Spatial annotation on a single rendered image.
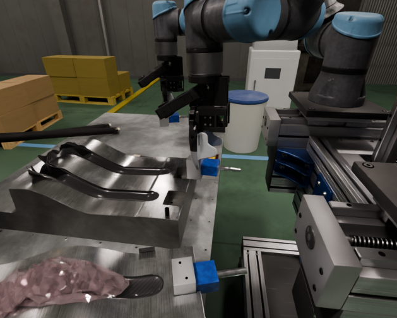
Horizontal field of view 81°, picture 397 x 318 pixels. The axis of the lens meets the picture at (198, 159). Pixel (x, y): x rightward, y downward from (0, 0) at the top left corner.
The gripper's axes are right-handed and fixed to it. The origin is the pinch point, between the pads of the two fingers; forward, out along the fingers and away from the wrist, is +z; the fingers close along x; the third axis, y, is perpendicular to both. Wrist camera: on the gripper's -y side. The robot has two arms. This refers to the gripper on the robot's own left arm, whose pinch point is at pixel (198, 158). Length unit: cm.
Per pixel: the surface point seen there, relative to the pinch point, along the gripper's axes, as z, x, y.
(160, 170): 5.7, 1.9, -11.6
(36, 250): 14.5, -23.4, -31.7
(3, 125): 48, 135, -261
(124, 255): 9.3, -24.2, -8.2
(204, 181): 14.0, 12.0, -1.5
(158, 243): 14.1, -15.9, -5.6
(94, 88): 38, 313, -273
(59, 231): 12.8, -18.7, -29.5
